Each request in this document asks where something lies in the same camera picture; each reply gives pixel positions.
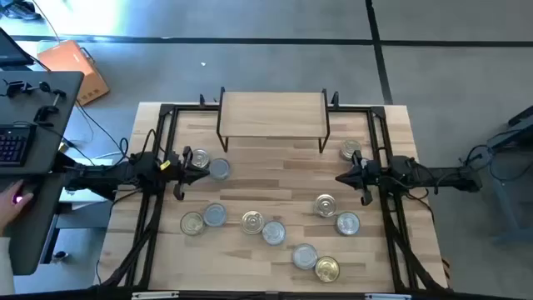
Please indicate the black backlit keyboard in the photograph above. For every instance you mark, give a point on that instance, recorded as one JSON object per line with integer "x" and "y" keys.
{"x": 14, "y": 146}

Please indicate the person's forearm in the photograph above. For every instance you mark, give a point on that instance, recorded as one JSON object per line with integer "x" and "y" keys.
{"x": 5, "y": 266}

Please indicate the silver lid albacore tuna can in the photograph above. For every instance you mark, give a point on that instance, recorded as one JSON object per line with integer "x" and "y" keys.
{"x": 347, "y": 223}
{"x": 305, "y": 256}
{"x": 274, "y": 233}

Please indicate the black office desk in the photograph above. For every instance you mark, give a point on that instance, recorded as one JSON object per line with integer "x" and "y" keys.
{"x": 29, "y": 250}

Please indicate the orange cardboard box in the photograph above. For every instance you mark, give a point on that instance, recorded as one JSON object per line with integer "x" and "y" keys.
{"x": 73, "y": 66}

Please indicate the wooden shelf black metal legs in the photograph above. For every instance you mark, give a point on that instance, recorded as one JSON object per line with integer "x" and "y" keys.
{"x": 291, "y": 127}

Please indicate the person's shoe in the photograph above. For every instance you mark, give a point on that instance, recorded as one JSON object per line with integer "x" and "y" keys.
{"x": 21, "y": 10}

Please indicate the gold lid tuna can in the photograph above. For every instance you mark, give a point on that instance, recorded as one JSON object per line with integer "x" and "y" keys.
{"x": 327, "y": 269}
{"x": 192, "y": 223}

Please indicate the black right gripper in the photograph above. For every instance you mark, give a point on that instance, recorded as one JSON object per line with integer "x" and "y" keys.
{"x": 364, "y": 175}

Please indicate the white box with logo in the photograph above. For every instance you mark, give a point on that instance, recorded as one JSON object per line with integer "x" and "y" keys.
{"x": 83, "y": 204}

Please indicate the black desk caster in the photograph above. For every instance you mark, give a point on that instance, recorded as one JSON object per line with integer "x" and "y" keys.
{"x": 61, "y": 255}

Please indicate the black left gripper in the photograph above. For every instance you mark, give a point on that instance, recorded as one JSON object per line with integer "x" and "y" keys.
{"x": 183, "y": 173}

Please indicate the black frame clamp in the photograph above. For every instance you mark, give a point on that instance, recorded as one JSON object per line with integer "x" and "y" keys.
{"x": 334, "y": 99}
{"x": 202, "y": 100}

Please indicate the black desk clamp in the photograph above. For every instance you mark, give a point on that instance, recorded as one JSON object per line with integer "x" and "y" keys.
{"x": 16, "y": 88}
{"x": 43, "y": 111}

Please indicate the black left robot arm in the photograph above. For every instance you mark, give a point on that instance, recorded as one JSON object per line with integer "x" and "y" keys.
{"x": 125, "y": 175}

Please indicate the grey metal stand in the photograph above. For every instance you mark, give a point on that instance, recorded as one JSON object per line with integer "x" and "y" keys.
{"x": 508, "y": 208}

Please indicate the black computer mouse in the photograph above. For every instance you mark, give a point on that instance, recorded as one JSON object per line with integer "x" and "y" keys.
{"x": 31, "y": 188}

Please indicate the black computer monitor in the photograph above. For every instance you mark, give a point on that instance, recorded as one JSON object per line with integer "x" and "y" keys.
{"x": 10, "y": 52}

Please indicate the black aluminium rig frame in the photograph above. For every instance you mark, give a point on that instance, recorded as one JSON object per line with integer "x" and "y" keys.
{"x": 191, "y": 108}

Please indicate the white table edge bracket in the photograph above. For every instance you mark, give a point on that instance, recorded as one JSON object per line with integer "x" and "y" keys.
{"x": 387, "y": 296}
{"x": 154, "y": 295}

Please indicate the person's hand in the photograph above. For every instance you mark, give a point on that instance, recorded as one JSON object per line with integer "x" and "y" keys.
{"x": 12, "y": 208}

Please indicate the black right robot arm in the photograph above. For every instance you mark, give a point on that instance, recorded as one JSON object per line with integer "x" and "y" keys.
{"x": 437, "y": 175}

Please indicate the grey lid green label can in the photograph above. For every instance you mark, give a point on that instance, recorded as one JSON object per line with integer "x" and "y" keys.
{"x": 215, "y": 214}
{"x": 219, "y": 169}

